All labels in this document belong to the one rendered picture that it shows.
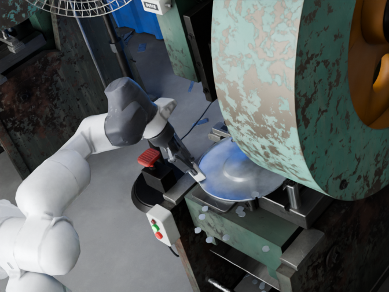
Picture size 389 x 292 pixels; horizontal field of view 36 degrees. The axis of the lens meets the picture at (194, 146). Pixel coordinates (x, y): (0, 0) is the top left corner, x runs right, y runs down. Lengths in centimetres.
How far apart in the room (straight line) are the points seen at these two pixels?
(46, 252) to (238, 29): 58
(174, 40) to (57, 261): 70
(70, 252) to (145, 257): 145
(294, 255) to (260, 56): 84
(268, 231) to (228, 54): 84
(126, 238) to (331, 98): 185
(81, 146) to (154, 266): 121
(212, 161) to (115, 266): 103
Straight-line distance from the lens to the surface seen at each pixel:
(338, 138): 115
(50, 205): 127
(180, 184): 198
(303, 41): 95
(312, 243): 173
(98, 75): 327
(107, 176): 313
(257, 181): 172
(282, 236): 175
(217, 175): 177
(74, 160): 133
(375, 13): 124
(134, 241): 276
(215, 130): 198
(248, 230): 178
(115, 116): 149
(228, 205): 168
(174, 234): 199
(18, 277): 132
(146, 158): 194
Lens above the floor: 199
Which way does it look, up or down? 40 degrees down
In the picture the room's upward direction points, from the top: 17 degrees counter-clockwise
